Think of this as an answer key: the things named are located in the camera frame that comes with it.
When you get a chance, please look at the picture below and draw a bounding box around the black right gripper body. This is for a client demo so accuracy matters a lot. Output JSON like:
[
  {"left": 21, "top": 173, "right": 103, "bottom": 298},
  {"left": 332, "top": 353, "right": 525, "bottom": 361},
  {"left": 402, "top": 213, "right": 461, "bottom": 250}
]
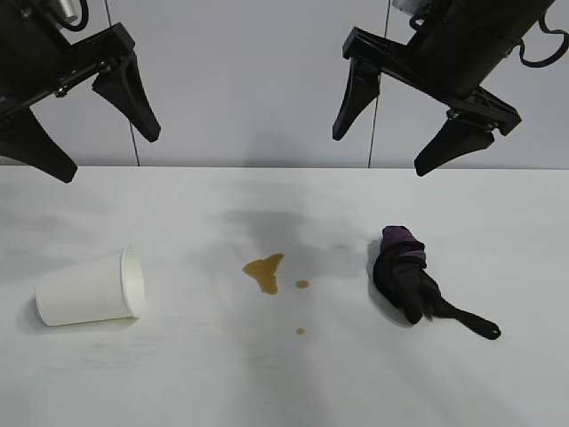
[{"left": 341, "top": 0, "right": 557, "bottom": 137}]

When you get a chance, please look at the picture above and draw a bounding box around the white paper cup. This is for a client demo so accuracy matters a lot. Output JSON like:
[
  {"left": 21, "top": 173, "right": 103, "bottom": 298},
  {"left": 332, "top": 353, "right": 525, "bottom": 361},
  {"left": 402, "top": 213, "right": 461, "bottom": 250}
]
[{"left": 34, "top": 246, "right": 147, "bottom": 328}]

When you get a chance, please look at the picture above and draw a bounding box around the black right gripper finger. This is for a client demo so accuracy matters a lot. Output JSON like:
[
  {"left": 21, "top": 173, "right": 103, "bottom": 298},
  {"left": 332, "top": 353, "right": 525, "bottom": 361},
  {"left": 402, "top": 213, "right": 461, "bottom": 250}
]
[
  {"left": 332, "top": 59, "right": 382, "bottom": 142},
  {"left": 413, "top": 117, "right": 496, "bottom": 178}
]

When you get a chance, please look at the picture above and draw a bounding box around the black and purple cloth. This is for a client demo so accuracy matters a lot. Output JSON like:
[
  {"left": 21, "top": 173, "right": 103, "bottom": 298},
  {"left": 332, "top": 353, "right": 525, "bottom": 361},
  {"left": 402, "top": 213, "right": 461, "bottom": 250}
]
[{"left": 372, "top": 224, "right": 502, "bottom": 342}]

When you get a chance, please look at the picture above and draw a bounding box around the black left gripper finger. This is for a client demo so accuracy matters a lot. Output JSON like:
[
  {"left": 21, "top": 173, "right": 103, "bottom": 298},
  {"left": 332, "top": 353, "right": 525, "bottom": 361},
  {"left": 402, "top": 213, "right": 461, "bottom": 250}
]
[
  {"left": 92, "top": 48, "right": 162, "bottom": 144},
  {"left": 0, "top": 106, "right": 78, "bottom": 183}
]

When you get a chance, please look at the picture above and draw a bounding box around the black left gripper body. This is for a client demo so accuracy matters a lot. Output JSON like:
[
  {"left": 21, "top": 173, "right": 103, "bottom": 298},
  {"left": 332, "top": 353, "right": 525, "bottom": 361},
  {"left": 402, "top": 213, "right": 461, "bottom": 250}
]
[{"left": 0, "top": 0, "right": 137, "bottom": 120}]

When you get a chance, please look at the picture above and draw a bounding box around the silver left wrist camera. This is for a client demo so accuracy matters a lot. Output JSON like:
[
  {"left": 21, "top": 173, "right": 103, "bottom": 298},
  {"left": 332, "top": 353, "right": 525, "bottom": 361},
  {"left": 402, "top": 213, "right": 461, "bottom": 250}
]
[{"left": 60, "top": 0, "right": 84, "bottom": 26}]

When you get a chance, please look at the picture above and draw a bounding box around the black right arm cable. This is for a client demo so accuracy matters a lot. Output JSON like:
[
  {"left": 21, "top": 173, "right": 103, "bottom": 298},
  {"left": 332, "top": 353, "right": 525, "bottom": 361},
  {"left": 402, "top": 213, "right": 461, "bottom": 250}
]
[{"left": 517, "top": 0, "right": 566, "bottom": 68}]

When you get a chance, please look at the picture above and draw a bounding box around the brown liquid spill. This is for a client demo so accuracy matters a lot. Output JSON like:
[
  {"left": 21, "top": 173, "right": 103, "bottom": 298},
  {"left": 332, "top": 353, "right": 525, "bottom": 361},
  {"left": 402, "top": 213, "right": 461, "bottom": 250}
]
[{"left": 242, "top": 253, "right": 286, "bottom": 295}]

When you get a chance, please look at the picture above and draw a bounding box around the thin black wall cable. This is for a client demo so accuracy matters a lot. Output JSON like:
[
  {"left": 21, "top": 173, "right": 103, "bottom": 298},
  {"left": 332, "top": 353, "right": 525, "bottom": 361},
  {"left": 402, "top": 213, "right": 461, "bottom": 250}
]
[
  {"left": 367, "top": 0, "right": 390, "bottom": 168},
  {"left": 105, "top": 0, "right": 140, "bottom": 166}
]

